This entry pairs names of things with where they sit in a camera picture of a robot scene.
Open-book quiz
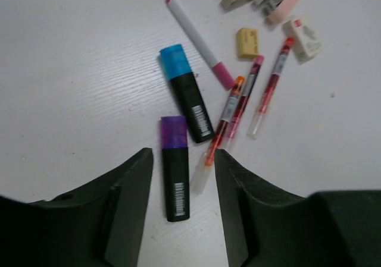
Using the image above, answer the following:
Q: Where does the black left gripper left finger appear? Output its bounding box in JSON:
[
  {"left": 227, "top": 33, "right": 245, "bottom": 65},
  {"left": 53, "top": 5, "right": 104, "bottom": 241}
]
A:
[{"left": 1, "top": 148, "right": 154, "bottom": 266}]

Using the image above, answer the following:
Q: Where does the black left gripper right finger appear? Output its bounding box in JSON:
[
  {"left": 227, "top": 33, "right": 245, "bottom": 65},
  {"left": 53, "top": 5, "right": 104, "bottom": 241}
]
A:
[{"left": 214, "top": 150, "right": 380, "bottom": 266}]

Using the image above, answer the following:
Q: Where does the purple cap black highlighter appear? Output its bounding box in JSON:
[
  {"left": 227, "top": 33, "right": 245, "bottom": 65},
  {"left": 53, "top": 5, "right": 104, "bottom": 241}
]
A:
[{"left": 160, "top": 115, "right": 190, "bottom": 222}]

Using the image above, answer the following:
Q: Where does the white marker pink cap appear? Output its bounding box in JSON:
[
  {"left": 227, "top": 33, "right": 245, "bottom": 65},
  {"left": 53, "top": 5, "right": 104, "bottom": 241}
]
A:
[{"left": 165, "top": 0, "right": 235, "bottom": 90}]

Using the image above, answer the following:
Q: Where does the blue cap black highlighter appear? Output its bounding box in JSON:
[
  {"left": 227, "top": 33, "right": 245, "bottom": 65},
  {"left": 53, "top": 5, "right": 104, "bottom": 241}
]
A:
[{"left": 160, "top": 44, "right": 214, "bottom": 144}]

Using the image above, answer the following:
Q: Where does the red gel pen refill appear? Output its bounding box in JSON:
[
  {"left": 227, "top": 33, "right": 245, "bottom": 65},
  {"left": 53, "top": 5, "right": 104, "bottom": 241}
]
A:
[{"left": 246, "top": 37, "right": 295, "bottom": 139}]

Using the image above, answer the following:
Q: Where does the pink tip dark refill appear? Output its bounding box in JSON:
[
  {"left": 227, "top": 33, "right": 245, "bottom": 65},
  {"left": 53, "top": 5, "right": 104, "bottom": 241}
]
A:
[{"left": 227, "top": 55, "right": 264, "bottom": 142}]

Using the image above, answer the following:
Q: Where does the yellow eraser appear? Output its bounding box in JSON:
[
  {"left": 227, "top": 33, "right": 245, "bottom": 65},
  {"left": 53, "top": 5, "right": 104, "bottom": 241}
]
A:
[{"left": 236, "top": 27, "right": 260, "bottom": 59}]

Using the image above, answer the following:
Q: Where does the pink white stapler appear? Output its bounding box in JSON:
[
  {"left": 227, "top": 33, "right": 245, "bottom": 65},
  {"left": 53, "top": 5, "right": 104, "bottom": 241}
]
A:
[{"left": 252, "top": 0, "right": 305, "bottom": 26}]

